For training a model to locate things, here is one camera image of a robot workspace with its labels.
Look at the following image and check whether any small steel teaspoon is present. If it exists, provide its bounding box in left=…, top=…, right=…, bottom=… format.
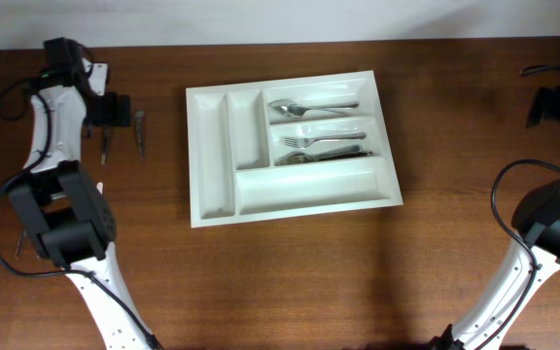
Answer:
left=101, top=126, right=111, bottom=165
left=133, top=110, right=146, bottom=160

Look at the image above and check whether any steel tablespoon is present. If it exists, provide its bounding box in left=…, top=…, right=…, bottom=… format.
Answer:
left=278, top=104, right=359, bottom=118
left=267, top=99, right=360, bottom=110

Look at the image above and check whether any steel fork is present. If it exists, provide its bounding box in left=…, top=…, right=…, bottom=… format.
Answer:
left=281, top=132, right=367, bottom=149

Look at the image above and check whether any black handled fork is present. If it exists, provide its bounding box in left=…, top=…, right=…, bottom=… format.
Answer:
left=275, top=145, right=372, bottom=166

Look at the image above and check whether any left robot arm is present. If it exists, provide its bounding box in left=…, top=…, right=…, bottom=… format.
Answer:
left=3, top=38, right=161, bottom=349

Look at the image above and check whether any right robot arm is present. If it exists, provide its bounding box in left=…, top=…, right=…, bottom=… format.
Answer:
left=427, top=87, right=560, bottom=349

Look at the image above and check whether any white plastic cutlery tray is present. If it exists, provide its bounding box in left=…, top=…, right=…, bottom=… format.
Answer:
left=186, top=71, right=403, bottom=228

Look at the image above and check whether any black right camera cable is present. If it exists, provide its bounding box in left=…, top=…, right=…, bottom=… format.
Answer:
left=473, top=61, right=560, bottom=350

